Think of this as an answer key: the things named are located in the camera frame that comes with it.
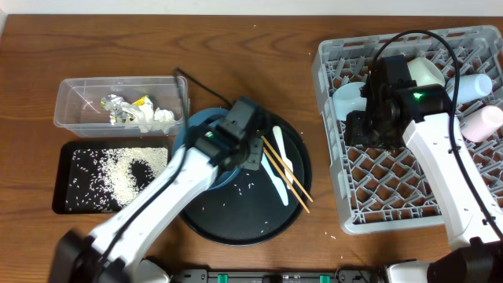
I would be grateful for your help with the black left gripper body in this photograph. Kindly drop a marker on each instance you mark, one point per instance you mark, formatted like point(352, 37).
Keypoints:
point(255, 148)

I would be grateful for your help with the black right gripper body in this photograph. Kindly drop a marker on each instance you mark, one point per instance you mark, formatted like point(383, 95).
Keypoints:
point(367, 130)

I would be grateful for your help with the dark blue bowl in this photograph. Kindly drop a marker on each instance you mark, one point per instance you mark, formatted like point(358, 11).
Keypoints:
point(196, 122)

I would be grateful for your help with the light blue small plate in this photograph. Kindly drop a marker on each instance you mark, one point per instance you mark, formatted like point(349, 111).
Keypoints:
point(348, 99)

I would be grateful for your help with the mint green bowl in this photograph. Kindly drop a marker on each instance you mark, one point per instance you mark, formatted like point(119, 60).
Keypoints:
point(424, 72)

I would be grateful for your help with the white tissue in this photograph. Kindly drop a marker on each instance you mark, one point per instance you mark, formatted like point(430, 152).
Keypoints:
point(140, 116)
point(163, 116)

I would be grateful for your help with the pink cup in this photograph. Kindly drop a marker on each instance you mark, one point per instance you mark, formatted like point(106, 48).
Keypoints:
point(481, 124)

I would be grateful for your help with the light blue cup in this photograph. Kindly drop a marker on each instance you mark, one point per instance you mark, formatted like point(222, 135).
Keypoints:
point(473, 87)

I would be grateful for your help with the clear plastic wrapper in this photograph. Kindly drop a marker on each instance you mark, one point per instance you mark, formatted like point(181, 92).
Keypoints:
point(114, 105)

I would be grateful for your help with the white rice pile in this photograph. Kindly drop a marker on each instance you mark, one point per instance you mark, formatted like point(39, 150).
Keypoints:
point(106, 180)

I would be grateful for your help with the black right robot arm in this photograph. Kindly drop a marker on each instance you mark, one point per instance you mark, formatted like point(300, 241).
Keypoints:
point(431, 131)

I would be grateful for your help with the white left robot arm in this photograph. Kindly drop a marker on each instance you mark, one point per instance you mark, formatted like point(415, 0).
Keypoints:
point(114, 251)

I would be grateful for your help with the grey dishwasher rack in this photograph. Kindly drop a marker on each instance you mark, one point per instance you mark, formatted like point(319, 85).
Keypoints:
point(378, 190)

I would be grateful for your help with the clear plastic waste bin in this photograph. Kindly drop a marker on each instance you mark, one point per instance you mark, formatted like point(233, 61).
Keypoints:
point(78, 108)

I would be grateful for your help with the wooden chopstick right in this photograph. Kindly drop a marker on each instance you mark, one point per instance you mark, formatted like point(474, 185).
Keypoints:
point(290, 173)

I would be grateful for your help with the wooden chopstick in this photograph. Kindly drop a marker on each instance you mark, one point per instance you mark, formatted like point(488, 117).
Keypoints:
point(290, 173)
point(283, 176)

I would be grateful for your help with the wooden chopstick left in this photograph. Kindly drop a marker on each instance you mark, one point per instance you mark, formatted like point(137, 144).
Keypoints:
point(283, 176)

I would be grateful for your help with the white plastic knife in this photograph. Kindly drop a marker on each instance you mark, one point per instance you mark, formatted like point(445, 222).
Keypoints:
point(279, 138)

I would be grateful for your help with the round black tray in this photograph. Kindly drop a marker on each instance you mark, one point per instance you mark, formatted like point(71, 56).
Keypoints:
point(244, 207)

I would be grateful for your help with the light blue spoon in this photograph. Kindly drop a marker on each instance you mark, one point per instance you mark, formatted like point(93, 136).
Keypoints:
point(277, 182)

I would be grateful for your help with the black rectangular tray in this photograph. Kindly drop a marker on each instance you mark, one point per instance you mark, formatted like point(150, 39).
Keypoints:
point(112, 143)

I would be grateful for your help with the black rail with green clips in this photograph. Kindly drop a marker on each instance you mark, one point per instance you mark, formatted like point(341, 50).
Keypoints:
point(346, 273)

